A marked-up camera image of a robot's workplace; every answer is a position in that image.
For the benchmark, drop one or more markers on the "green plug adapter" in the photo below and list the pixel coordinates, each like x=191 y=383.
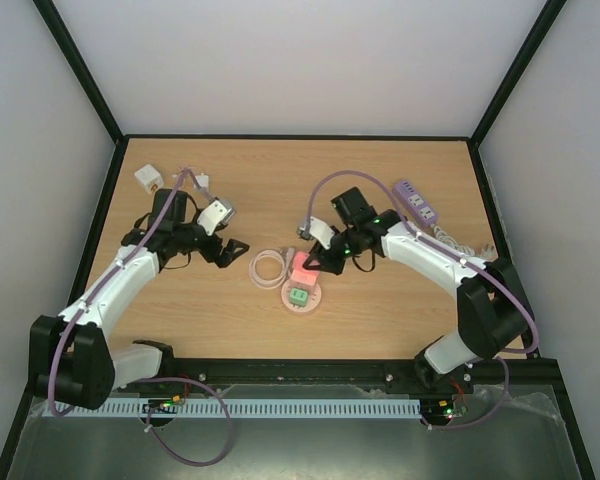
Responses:
x=298 y=297

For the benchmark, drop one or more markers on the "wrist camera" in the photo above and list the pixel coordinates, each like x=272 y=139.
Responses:
x=313 y=228
x=216 y=216

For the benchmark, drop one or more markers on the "white slotted cable duct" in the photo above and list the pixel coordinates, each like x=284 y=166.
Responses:
x=204 y=408

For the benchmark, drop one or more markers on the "round pink socket base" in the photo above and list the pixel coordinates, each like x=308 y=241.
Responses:
x=314 y=300

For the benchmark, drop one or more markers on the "grey metal tray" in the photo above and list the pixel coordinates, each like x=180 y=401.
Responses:
x=526 y=438

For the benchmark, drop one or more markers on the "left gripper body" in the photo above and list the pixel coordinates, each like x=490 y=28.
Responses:
x=211 y=252

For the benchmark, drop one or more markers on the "white charger plug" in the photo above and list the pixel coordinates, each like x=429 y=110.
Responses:
x=202 y=183

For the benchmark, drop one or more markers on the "pale pink socket cube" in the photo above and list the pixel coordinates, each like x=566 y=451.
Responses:
x=306 y=280

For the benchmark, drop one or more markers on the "red pink plug adapter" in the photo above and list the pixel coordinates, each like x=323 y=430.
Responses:
x=298 y=261

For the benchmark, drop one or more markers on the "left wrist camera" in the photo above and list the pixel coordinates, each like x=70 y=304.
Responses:
x=216 y=216

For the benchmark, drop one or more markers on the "white tiger cube plug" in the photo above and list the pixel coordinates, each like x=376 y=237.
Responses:
x=149 y=179

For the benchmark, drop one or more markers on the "purple power strip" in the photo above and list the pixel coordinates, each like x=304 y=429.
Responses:
x=411 y=199

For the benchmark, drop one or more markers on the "black frame rail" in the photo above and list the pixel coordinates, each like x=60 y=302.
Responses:
x=398 y=376

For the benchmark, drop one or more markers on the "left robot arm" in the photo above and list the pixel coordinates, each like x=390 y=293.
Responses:
x=70 y=360

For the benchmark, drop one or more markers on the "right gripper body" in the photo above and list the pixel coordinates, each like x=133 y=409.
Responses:
x=331 y=252

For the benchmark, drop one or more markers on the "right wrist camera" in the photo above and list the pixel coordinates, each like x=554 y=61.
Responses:
x=313 y=228

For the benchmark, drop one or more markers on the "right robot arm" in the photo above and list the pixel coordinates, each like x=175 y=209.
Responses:
x=492 y=307

